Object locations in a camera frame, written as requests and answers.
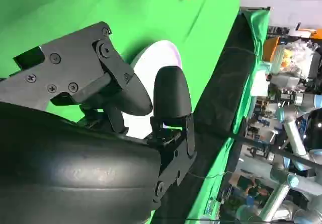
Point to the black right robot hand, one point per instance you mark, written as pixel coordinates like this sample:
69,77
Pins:
75,168

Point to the lilac plate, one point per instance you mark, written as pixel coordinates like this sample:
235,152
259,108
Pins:
157,56

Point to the green table cloth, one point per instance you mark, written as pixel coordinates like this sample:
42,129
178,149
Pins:
75,2

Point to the black backdrop cloth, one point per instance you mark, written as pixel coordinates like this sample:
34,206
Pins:
226,88

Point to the black metal rod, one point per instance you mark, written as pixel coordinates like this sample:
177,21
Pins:
276,150

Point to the orange storage box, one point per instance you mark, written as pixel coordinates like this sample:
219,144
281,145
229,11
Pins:
271,49

